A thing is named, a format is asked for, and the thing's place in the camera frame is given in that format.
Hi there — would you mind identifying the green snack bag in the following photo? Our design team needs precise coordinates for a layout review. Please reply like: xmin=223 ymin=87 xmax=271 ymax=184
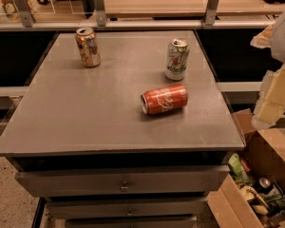
xmin=228 ymin=153 xmax=254 ymax=186

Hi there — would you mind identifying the red cola can lying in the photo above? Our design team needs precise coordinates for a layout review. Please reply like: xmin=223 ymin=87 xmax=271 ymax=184
xmin=141 ymin=84 xmax=188 ymax=115

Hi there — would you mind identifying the gold brown soda can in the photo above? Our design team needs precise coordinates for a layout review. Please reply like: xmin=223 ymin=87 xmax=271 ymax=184
xmin=75 ymin=28 xmax=101 ymax=67

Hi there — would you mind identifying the top drawer brass knob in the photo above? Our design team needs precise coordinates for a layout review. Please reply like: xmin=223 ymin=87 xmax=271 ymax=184
xmin=120 ymin=180 xmax=129 ymax=192

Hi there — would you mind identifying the white green 7up can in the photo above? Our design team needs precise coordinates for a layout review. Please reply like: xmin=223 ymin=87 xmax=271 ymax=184
xmin=165 ymin=38 xmax=190 ymax=81

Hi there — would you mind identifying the grey drawer cabinet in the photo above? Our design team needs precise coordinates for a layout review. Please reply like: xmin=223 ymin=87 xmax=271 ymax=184
xmin=0 ymin=31 xmax=243 ymax=228

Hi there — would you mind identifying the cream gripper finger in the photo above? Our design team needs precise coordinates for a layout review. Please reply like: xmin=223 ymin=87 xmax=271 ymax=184
xmin=250 ymin=24 xmax=274 ymax=48
xmin=252 ymin=64 xmax=285 ymax=129

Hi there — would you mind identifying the cardboard box with trash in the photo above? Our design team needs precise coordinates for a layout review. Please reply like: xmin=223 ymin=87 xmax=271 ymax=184
xmin=208 ymin=109 xmax=285 ymax=228

